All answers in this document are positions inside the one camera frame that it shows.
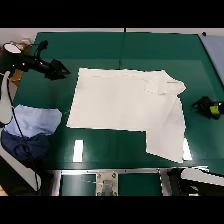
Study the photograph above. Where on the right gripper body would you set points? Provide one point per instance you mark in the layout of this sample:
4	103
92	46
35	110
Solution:
206	106

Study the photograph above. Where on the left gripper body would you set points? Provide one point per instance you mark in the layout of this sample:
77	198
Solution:
56	70

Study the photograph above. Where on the white shirt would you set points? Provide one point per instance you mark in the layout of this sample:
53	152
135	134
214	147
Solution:
116	100

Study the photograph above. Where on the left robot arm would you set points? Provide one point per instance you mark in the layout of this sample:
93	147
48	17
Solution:
28	62

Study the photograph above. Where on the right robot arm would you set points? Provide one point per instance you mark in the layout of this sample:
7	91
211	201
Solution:
206	176

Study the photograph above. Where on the light blue garment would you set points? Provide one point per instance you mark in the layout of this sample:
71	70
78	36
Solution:
33	120

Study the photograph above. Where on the dark blue garment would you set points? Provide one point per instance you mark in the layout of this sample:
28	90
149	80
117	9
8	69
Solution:
28	146

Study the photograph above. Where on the silver frame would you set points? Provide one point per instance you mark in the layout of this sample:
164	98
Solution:
106	183

